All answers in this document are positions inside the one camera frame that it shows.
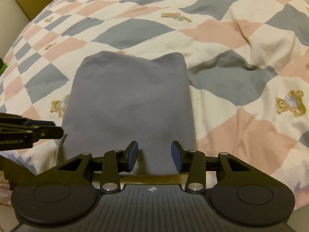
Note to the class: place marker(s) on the grey-purple garment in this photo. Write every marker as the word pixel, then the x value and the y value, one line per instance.
pixel 116 99

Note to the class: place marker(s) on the checkered pink grey white quilt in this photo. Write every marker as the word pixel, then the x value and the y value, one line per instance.
pixel 247 61

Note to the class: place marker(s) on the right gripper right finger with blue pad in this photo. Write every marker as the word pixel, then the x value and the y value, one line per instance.
pixel 235 190

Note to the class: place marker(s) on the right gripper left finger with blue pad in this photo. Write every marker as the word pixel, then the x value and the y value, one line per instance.
pixel 69 191

